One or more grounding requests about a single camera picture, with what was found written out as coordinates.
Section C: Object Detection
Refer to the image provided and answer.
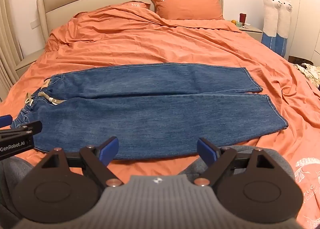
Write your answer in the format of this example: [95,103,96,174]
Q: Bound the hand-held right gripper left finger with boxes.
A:
[34,136,123,189]

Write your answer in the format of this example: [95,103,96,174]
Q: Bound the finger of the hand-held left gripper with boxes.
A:
[0,115,12,129]
[0,120,42,140]

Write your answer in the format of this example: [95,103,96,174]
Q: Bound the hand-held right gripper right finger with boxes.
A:
[194,137,285,188]

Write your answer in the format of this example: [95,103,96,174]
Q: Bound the blue denim pants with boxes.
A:
[10,63,289,161]

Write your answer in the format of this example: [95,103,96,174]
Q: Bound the person's grey clothing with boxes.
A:
[0,145,297,222]

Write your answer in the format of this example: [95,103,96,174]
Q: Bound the empty beige nightstand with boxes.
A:
[15,49,44,79]

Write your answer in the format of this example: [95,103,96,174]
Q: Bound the orange duvet cover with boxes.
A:
[0,3,320,229]

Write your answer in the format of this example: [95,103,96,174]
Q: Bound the beige nightstand with items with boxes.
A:
[226,20,264,42]

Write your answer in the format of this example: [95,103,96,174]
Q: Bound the pile of light clothes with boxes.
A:
[292,63,320,89]

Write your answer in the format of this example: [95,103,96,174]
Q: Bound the dark laundry basket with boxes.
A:
[288,55,314,67]

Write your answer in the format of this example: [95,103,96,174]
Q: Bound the large orange pillow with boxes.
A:
[148,0,225,21]

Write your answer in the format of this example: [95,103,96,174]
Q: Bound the orange pillow under duvet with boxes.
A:
[117,0,151,11]

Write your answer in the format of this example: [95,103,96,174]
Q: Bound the white alpaca plush toy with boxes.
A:
[261,0,282,50]
[275,0,293,58]

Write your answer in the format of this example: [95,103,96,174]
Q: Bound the white wardrobe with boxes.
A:
[279,0,320,67]

